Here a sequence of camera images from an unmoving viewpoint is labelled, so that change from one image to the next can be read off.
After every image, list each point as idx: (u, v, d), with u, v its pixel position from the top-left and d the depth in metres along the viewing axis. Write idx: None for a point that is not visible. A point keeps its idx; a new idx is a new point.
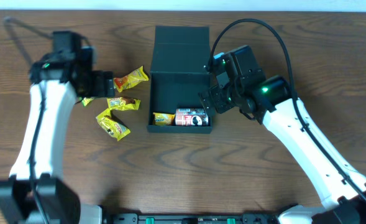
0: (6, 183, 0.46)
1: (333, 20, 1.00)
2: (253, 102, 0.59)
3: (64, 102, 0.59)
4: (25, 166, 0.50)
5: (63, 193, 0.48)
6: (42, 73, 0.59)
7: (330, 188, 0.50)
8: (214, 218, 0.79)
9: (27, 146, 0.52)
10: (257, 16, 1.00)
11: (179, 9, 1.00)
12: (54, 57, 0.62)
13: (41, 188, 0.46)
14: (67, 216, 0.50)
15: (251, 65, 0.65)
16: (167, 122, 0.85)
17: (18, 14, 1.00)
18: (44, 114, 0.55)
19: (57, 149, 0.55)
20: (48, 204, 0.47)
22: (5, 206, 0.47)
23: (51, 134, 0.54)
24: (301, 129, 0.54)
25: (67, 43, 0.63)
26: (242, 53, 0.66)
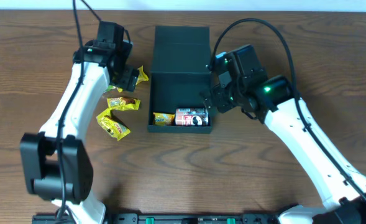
0: (34, 138, 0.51)
1: (333, 20, 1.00)
2: (255, 101, 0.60)
3: (99, 83, 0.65)
4: (53, 126, 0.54)
5: (81, 157, 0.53)
6: (87, 56, 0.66)
7: (329, 187, 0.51)
8: (214, 218, 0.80)
9: (60, 110, 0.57)
10: (258, 15, 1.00)
11: (179, 9, 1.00)
12: (98, 44, 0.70)
13: (64, 147, 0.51)
14: (81, 180, 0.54)
15: (253, 65, 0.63)
16: (167, 122, 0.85)
17: (18, 14, 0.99)
18: (80, 87, 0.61)
19: (85, 120, 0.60)
20: (68, 164, 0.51)
22: (28, 160, 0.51)
23: (82, 106, 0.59)
24: (304, 129, 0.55)
25: (110, 33, 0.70)
26: (244, 51, 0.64)
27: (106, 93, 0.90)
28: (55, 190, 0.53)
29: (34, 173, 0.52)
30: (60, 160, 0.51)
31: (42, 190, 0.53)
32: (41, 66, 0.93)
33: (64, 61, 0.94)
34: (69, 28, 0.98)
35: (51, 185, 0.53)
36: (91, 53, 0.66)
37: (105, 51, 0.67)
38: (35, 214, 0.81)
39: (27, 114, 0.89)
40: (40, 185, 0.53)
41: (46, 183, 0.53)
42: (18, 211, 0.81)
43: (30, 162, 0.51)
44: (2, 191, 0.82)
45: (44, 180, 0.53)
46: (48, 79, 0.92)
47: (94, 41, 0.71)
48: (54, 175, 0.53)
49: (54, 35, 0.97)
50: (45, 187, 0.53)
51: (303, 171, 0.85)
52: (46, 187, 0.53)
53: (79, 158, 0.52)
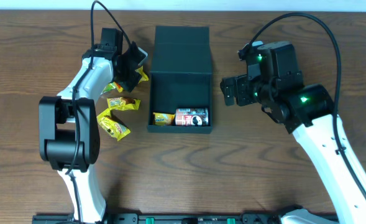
0: (50, 99, 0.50)
1: (333, 20, 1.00)
2: (286, 109, 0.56)
3: (106, 72, 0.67)
4: (68, 92, 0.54)
5: (95, 118, 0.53)
6: (95, 54, 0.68)
7: (355, 217, 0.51)
8: (214, 218, 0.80)
9: (73, 83, 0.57)
10: (257, 15, 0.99)
11: (179, 9, 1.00)
12: (101, 46, 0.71)
13: (81, 106, 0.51)
14: (92, 142, 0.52)
15: (290, 67, 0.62)
16: (167, 122, 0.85)
17: (18, 14, 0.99)
18: (91, 70, 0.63)
19: (94, 98, 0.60)
20: (82, 122, 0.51)
22: (43, 121, 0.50)
23: (92, 83, 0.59)
24: (337, 151, 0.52)
25: (113, 37, 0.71)
26: (284, 51, 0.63)
27: (106, 93, 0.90)
28: (68, 152, 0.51)
29: (47, 134, 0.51)
30: (76, 117, 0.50)
31: (54, 156, 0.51)
32: (41, 66, 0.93)
33: (64, 61, 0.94)
34: (69, 28, 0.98)
35: (63, 149, 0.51)
36: (97, 53, 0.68)
37: (110, 52, 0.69)
38: (35, 214, 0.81)
39: (28, 114, 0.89)
40: (51, 149, 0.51)
41: (59, 148, 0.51)
42: (18, 211, 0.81)
43: (44, 121, 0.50)
44: (2, 191, 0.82)
45: (56, 142, 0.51)
46: (48, 79, 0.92)
47: (97, 45, 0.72)
48: (66, 139, 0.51)
49: (54, 35, 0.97)
50: (57, 150, 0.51)
51: (303, 172, 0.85)
52: (58, 150, 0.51)
53: (92, 118, 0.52)
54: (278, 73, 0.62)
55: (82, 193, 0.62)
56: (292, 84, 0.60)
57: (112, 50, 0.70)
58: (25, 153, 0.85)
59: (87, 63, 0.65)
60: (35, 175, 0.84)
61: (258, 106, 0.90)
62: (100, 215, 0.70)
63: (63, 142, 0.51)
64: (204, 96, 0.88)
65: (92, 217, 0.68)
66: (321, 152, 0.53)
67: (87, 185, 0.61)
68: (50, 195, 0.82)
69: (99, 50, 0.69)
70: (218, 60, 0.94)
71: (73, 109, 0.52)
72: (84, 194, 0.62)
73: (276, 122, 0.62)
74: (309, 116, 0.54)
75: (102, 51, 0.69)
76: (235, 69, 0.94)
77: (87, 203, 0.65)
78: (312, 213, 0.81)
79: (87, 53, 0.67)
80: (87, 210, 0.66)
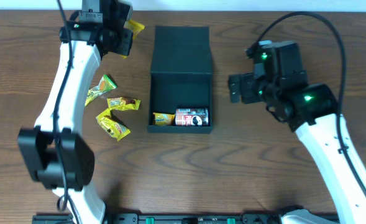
0: (32, 136, 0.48)
1: (332, 20, 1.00)
2: (291, 108, 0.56)
3: (91, 63, 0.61)
4: (48, 118, 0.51)
5: (81, 149, 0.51)
6: (75, 30, 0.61)
7: (357, 217, 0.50)
8: (214, 218, 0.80)
9: (51, 101, 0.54)
10: (257, 16, 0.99)
11: (178, 9, 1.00)
12: (84, 15, 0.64)
13: (63, 141, 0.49)
14: (81, 168, 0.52)
15: (292, 66, 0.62)
16: (167, 122, 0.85)
17: (18, 14, 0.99)
18: (70, 73, 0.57)
19: (79, 108, 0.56)
20: (66, 155, 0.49)
22: (30, 157, 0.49)
23: (73, 96, 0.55)
24: (339, 150, 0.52)
25: (97, 4, 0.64)
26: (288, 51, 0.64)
27: (105, 93, 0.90)
28: (58, 178, 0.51)
29: (36, 167, 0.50)
30: (60, 154, 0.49)
31: (47, 182, 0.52)
32: (41, 66, 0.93)
33: None
34: None
35: (54, 177, 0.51)
36: (77, 29, 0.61)
37: (93, 27, 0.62)
38: (35, 214, 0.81)
39: (28, 114, 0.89)
40: (41, 176, 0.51)
41: (50, 177, 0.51)
42: (18, 211, 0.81)
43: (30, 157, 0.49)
44: (2, 191, 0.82)
45: (46, 172, 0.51)
46: (48, 79, 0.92)
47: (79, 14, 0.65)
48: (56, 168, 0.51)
49: (54, 35, 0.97)
50: (48, 177, 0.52)
51: (303, 171, 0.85)
52: (49, 177, 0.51)
53: (78, 152, 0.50)
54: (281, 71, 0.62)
55: (77, 201, 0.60)
56: (297, 83, 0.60)
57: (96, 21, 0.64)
58: None
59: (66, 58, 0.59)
60: None
61: (257, 106, 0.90)
62: (99, 218, 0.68)
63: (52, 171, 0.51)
64: (204, 96, 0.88)
65: (91, 220, 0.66)
66: (324, 150, 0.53)
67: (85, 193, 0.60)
68: (50, 196, 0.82)
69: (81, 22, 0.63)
70: (218, 60, 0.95)
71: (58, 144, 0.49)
72: (79, 201, 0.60)
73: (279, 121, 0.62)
74: (312, 114, 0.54)
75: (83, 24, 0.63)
76: (234, 70, 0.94)
77: (84, 210, 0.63)
78: (312, 213, 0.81)
79: (66, 31, 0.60)
80: (84, 214, 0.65)
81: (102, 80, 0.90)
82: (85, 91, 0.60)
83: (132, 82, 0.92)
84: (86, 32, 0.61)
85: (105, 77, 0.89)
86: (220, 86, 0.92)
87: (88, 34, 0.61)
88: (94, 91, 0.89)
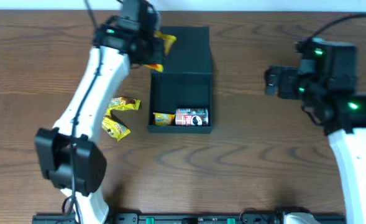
0: (48, 133, 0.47)
1: (333, 20, 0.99)
2: (332, 111, 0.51)
3: (118, 73, 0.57)
4: (68, 123, 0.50)
5: (96, 158, 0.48)
6: (109, 36, 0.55)
7: None
8: (214, 218, 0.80)
9: (74, 107, 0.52)
10: (258, 16, 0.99)
11: (179, 9, 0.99)
12: (119, 20, 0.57)
13: (78, 148, 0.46)
14: (93, 178, 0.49)
15: (347, 69, 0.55)
16: (167, 122, 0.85)
17: (18, 14, 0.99)
18: (96, 79, 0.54)
19: (97, 121, 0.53)
20: (79, 163, 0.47)
22: (42, 153, 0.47)
23: (96, 107, 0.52)
24: None
25: (135, 10, 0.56)
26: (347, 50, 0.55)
27: None
28: (68, 182, 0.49)
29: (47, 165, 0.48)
30: (73, 157, 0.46)
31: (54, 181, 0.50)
32: (41, 66, 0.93)
33: (64, 61, 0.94)
34: (69, 28, 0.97)
35: (64, 178, 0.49)
36: (110, 35, 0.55)
37: (126, 35, 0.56)
38: (35, 213, 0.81)
39: (28, 115, 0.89)
40: (53, 177, 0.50)
41: (59, 177, 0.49)
42: (18, 211, 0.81)
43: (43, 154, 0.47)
44: (2, 191, 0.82)
45: (56, 173, 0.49)
46: (48, 79, 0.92)
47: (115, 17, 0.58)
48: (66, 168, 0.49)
49: (54, 35, 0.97)
50: (58, 179, 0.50)
51: (303, 172, 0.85)
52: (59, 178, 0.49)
53: (92, 161, 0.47)
54: (330, 70, 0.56)
55: (84, 203, 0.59)
56: (345, 87, 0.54)
57: (130, 28, 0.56)
58: (26, 153, 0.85)
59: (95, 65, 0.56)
60: (35, 175, 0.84)
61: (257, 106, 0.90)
62: (102, 221, 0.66)
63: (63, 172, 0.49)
64: (205, 96, 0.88)
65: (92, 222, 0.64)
66: (353, 163, 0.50)
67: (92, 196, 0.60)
68: (50, 196, 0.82)
69: (117, 27, 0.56)
70: (218, 60, 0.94)
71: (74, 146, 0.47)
72: (85, 203, 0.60)
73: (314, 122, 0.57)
74: (352, 122, 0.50)
75: (117, 30, 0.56)
76: (235, 70, 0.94)
77: (90, 213, 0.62)
78: (312, 213, 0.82)
79: (98, 36, 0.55)
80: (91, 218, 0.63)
81: None
82: (105, 106, 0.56)
83: (132, 82, 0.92)
84: (120, 40, 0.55)
85: None
86: (221, 86, 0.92)
87: (121, 43, 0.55)
88: None
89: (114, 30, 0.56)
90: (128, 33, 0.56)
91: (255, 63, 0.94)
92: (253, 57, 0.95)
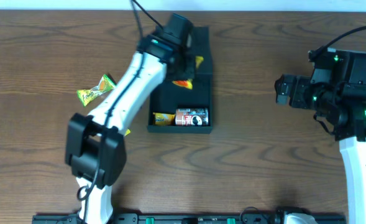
0: (82, 119, 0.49)
1: (333, 20, 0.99)
2: (346, 117, 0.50)
3: (155, 80, 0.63)
4: (102, 114, 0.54)
5: (120, 153, 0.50)
6: (151, 46, 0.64)
7: None
8: (214, 218, 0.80)
9: (112, 100, 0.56)
10: (258, 16, 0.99)
11: (179, 9, 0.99)
12: (165, 35, 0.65)
13: (109, 139, 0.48)
14: (114, 170, 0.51)
15: (362, 78, 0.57)
16: (167, 122, 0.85)
17: (17, 14, 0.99)
18: (135, 79, 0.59)
19: (128, 120, 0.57)
20: (105, 154, 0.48)
22: (71, 136, 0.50)
23: (132, 104, 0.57)
24: None
25: (179, 28, 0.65)
26: (363, 60, 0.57)
27: (105, 93, 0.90)
28: (91, 167, 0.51)
29: (73, 149, 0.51)
30: (100, 146, 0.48)
31: (77, 165, 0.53)
32: (41, 66, 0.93)
33: (64, 61, 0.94)
34: (68, 28, 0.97)
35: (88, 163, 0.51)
36: (154, 45, 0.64)
37: (168, 48, 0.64)
38: (35, 214, 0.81)
39: (28, 114, 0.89)
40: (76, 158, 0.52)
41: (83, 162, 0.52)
42: (18, 211, 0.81)
43: (72, 137, 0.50)
44: (2, 191, 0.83)
45: (81, 157, 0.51)
46: (48, 79, 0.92)
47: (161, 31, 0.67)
48: (91, 155, 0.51)
49: (54, 35, 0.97)
50: (81, 162, 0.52)
51: (303, 172, 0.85)
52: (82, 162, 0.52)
53: (117, 154, 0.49)
54: (348, 79, 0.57)
55: (92, 199, 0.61)
56: (360, 95, 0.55)
57: (172, 42, 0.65)
58: (25, 153, 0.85)
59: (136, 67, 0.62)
60: (35, 175, 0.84)
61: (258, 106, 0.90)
62: (104, 221, 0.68)
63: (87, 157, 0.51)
64: (205, 96, 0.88)
65: (95, 221, 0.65)
66: (361, 170, 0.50)
67: (100, 193, 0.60)
68: (49, 196, 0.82)
69: (160, 39, 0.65)
70: (218, 60, 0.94)
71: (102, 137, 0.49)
72: (93, 199, 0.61)
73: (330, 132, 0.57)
74: (365, 130, 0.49)
75: (160, 42, 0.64)
76: (235, 70, 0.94)
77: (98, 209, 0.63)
78: (311, 213, 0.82)
79: (143, 45, 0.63)
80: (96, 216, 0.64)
81: (102, 80, 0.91)
82: (134, 111, 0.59)
83: None
84: (161, 50, 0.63)
85: (105, 77, 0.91)
86: (221, 86, 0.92)
87: (162, 53, 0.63)
88: (94, 91, 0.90)
89: (156, 41, 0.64)
90: (169, 46, 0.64)
91: (255, 63, 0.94)
92: (253, 57, 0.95)
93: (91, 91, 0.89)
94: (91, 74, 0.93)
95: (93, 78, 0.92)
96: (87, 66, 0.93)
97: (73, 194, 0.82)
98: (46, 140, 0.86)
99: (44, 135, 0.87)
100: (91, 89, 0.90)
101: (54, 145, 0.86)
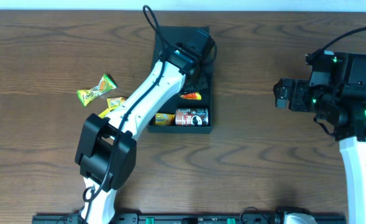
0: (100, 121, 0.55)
1: (333, 20, 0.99)
2: (345, 118, 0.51)
3: (172, 89, 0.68)
4: (118, 117, 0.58)
5: (130, 157, 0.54)
6: (174, 56, 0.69)
7: None
8: (214, 218, 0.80)
9: (130, 104, 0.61)
10: (258, 16, 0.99)
11: (179, 9, 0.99)
12: (187, 48, 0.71)
13: (122, 142, 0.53)
14: (122, 173, 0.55)
15: (361, 79, 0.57)
16: (167, 122, 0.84)
17: (18, 14, 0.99)
18: (155, 88, 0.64)
19: (142, 126, 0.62)
20: (117, 156, 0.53)
22: (86, 136, 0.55)
23: (148, 111, 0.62)
24: None
25: (202, 44, 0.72)
26: (363, 59, 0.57)
27: (105, 93, 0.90)
28: (100, 168, 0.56)
29: (86, 149, 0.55)
30: (114, 149, 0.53)
31: (87, 165, 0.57)
32: (41, 66, 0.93)
33: (64, 61, 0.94)
34: (69, 28, 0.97)
35: (97, 164, 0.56)
36: (177, 56, 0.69)
37: (190, 60, 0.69)
38: (35, 213, 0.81)
39: (28, 114, 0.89)
40: (86, 159, 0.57)
41: (94, 162, 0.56)
42: (18, 211, 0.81)
43: (86, 137, 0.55)
44: (2, 191, 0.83)
45: (92, 157, 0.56)
46: (48, 79, 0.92)
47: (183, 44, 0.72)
48: (101, 157, 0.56)
49: (54, 35, 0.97)
50: (91, 163, 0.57)
51: (303, 172, 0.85)
52: (91, 163, 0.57)
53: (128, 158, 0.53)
54: (348, 80, 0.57)
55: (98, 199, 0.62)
56: (360, 96, 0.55)
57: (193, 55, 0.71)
58: (25, 153, 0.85)
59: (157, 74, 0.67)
60: (35, 175, 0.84)
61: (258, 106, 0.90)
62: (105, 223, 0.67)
63: (98, 158, 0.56)
64: (205, 96, 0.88)
65: (96, 222, 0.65)
66: (361, 170, 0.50)
67: (106, 195, 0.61)
68: (49, 196, 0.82)
69: (182, 51, 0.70)
70: (218, 60, 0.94)
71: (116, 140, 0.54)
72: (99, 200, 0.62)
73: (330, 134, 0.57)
74: (365, 130, 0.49)
75: (182, 53, 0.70)
76: (235, 70, 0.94)
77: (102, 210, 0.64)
78: (311, 213, 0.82)
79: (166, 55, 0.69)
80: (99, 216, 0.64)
81: (102, 80, 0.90)
82: (148, 118, 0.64)
83: (132, 82, 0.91)
84: (183, 61, 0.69)
85: (105, 77, 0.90)
86: (221, 86, 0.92)
87: (183, 65, 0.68)
88: (94, 91, 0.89)
89: (179, 52, 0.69)
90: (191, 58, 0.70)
91: (255, 63, 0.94)
92: (253, 57, 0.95)
93: (91, 91, 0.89)
94: (91, 74, 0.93)
95: (93, 78, 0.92)
96: (87, 66, 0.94)
97: (73, 194, 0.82)
98: (46, 140, 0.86)
99: (44, 135, 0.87)
100: (91, 89, 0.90)
101: (54, 145, 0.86)
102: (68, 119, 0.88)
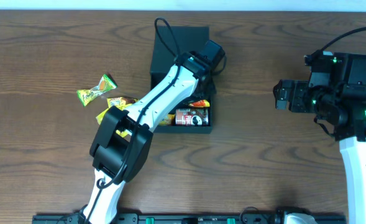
0: (119, 112, 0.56)
1: (333, 20, 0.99)
2: (345, 117, 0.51)
3: (186, 91, 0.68)
4: (137, 111, 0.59)
5: (145, 150, 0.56)
6: (187, 63, 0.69)
7: None
8: (214, 218, 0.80)
9: (147, 101, 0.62)
10: (257, 16, 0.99)
11: (179, 9, 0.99)
12: (200, 56, 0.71)
13: (139, 134, 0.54)
14: (136, 166, 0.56)
15: (363, 79, 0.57)
16: (167, 122, 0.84)
17: (18, 14, 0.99)
18: (170, 88, 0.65)
19: (158, 123, 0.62)
20: (134, 149, 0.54)
22: (104, 127, 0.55)
23: (164, 108, 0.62)
24: None
25: (213, 53, 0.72)
26: (363, 59, 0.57)
27: (105, 93, 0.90)
28: (114, 160, 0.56)
29: (102, 140, 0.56)
30: (131, 141, 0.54)
31: (100, 157, 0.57)
32: (41, 66, 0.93)
33: (64, 61, 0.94)
34: (69, 28, 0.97)
35: (112, 156, 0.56)
36: (190, 63, 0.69)
37: (204, 67, 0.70)
38: (35, 213, 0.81)
39: (28, 114, 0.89)
40: (101, 151, 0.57)
41: (108, 154, 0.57)
42: (18, 211, 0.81)
43: (104, 128, 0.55)
44: (2, 191, 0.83)
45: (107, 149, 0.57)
46: (48, 79, 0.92)
47: (196, 53, 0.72)
48: (116, 149, 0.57)
49: (54, 35, 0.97)
50: (104, 155, 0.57)
51: (303, 172, 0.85)
52: (105, 155, 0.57)
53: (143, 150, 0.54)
54: (347, 80, 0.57)
55: (102, 198, 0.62)
56: (361, 94, 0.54)
57: (206, 63, 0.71)
58: (25, 153, 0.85)
59: (171, 78, 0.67)
60: (35, 175, 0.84)
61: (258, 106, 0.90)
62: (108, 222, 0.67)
63: (112, 150, 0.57)
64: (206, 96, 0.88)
65: (99, 221, 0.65)
66: (361, 170, 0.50)
67: (110, 193, 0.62)
68: (49, 196, 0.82)
69: (196, 58, 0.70)
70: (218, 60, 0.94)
71: (133, 133, 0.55)
72: (103, 198, 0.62)
73: (331, 135, 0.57)
74: (365, 130, 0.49)
75: (196, 60, 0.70)
76: (235, 69, 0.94)
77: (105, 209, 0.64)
78: (311, 213, 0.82)
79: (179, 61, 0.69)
80: (101, 214, 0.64)
81: (102, 80, 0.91)
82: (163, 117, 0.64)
83: (132, 82, 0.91)
84: (196, 67, 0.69)
85: (105, 77, 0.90)
86: (221, 86, 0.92)
87: (197, 71, 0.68)
88: (94, 91, 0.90)
89: (192, 60, 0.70)
90: (204, 65, 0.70)
91: (255, 63, 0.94)
92: (252, 57, 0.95)
93: (91, 91, 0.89)
94: (91, 74, 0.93)
95: (93, 78, 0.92)
96: (87, 66, 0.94)
97: (73, 194, 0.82)
98: (46, 140, 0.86)
99: (44, 134, 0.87)
100: (91, 89, 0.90)
101: (54, 145, 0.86)
102: (68, 119, 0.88)
